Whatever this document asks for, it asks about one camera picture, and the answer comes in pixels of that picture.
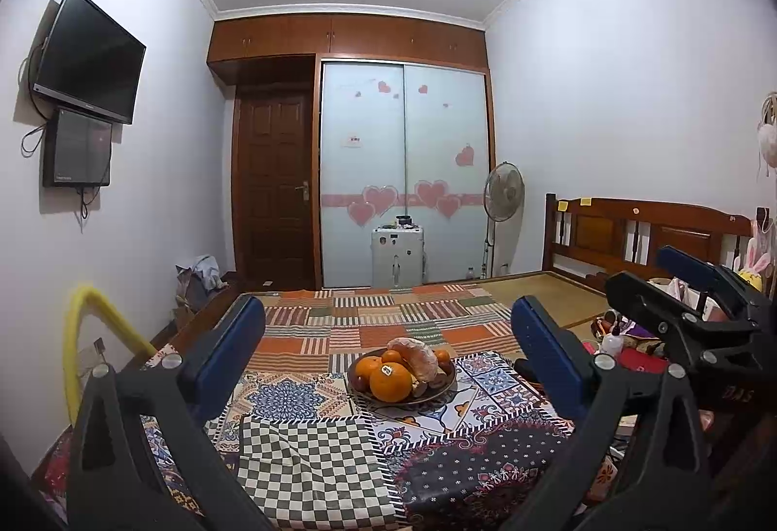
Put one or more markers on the patchwork blanket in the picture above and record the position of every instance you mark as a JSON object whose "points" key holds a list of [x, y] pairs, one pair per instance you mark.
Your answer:
{"points": [[309, 452]]}

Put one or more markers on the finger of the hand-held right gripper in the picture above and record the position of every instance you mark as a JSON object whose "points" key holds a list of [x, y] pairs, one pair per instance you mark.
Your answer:
{"points": [[692, 264], [655, 306]]}

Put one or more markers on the wooden overhead cabinets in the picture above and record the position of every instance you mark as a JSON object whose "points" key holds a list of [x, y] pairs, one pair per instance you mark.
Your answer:
{"points": [[346, 42]]}

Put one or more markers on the small tangerine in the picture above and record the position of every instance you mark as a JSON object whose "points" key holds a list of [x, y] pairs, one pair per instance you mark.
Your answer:
{"points": [[391, 357]]}

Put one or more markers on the wall television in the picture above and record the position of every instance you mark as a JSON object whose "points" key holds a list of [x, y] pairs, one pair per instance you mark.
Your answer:
{"points": [[91, 54]]}

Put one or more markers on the plain orange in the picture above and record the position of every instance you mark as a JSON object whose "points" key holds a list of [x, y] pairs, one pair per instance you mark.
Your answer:
{"points": [[442, 356]]}

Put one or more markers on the small white bottle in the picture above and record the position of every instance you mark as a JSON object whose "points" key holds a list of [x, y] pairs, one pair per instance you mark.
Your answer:
{"points": [[612, 341]]}

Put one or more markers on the dark red plum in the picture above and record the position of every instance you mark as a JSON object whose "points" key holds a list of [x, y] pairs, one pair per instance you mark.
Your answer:
{"points": [[362, 383]]}

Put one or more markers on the sliding wardrobe with heart stickers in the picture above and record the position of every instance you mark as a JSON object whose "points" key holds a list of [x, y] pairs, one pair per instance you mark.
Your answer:
{"points": [[403, 142]]}

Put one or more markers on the straw bed mat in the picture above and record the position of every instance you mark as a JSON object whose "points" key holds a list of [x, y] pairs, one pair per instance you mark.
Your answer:
{"points": [[546, 300]]}

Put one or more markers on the brown wooden door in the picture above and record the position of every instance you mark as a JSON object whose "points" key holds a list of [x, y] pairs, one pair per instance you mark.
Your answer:
{"points": [[273, 191]]}

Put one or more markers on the pile of clothes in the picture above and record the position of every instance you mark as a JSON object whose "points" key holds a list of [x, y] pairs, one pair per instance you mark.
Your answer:
{"points": [[197, 279]]}

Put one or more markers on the standing fan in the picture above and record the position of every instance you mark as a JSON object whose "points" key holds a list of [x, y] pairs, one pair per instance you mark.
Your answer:
{"points": [[504, 191]]}

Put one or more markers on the dark brown plate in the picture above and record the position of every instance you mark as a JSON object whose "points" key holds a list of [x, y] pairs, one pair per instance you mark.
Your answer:
{"points": [[446, 382]]}

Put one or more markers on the yellow foam tube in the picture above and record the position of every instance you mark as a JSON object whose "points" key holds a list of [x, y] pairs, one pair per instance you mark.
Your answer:
{"points": [[76, 336]]}

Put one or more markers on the wooden bed footboard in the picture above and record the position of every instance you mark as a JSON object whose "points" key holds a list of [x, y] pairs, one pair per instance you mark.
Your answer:
{"points": [[194, 324]]}

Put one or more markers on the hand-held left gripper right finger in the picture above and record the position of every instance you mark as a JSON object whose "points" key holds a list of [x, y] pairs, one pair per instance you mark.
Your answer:
{"points": [[537, 352]]}

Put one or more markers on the wall hanging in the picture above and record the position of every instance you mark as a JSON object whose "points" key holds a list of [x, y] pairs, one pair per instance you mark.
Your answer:
{"points": [[770, 133]]}

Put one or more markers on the plush bunny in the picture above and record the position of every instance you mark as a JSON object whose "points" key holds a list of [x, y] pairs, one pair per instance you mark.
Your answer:
{"points": [[753, 267]]}

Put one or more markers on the wooden bed headboard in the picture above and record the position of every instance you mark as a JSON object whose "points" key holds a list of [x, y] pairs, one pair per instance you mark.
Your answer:
{"points": [[607, 230]]}

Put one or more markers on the small wall monitor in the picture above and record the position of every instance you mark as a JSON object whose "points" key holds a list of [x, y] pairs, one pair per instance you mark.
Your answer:
{"points": [[79, 148]]}

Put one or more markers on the large mandarin orange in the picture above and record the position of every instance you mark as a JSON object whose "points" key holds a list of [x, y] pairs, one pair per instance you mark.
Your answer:
{"points": [[368, 368]]}

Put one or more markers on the orange with white sticker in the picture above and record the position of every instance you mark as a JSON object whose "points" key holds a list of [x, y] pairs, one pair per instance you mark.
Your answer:
{"points": [[391, 384]]}

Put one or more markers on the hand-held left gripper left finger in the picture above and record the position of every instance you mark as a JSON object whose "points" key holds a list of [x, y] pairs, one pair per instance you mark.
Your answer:
{"points": [[224, 361]]}

